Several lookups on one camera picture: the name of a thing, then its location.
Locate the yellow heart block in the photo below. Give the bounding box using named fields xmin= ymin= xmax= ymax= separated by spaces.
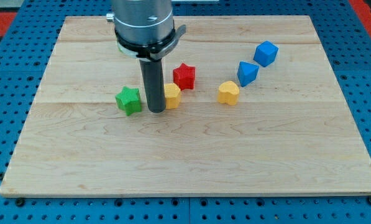
xmin=218 ymin=81 xmax=240 ymax=106

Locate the blue triangle block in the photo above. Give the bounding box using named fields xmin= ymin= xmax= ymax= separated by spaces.
xmin=237 ymin=61 xmax=259 ymax=87

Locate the yellow hexagon block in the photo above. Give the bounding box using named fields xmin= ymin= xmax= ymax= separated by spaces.
xmin=164 ymin=83 xmax=181 ymax=109

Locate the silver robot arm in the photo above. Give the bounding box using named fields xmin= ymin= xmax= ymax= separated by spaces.
xmin=106 ymin=0 xmax=186 ymax=62

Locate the red star block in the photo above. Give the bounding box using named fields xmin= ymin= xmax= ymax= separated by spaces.
xmin=173 ymin=63 xmax=196 ymax=90

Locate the blue cube block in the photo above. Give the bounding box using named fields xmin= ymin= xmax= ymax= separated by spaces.
xmin=253 ymin=40 xmax=278 ymax=67

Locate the green star block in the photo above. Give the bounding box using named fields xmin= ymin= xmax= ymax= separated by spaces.
xmin=115 ymin=86 xmax=142 ymax=116

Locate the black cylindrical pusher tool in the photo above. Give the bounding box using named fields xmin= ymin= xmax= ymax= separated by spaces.
xmin=139 ymin=60 xmax=166 ymax=113

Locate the wooden board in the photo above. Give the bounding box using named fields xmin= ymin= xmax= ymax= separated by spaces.
xmin=0 ymin=16 xmax=371 ymax=198

